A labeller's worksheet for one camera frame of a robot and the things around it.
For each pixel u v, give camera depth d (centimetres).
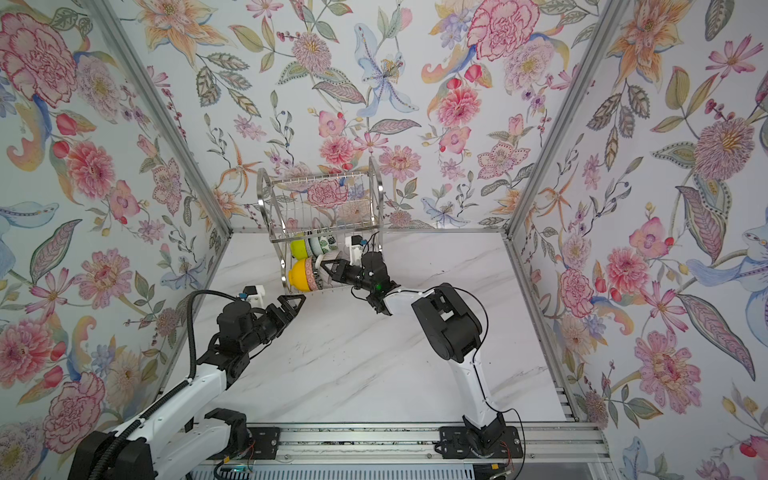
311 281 90
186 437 56
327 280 90
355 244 86
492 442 64
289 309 73
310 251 98
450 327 56
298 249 98
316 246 98
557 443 77
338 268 86
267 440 75
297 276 92
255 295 77
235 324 62
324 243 98
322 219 125
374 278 76
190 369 55
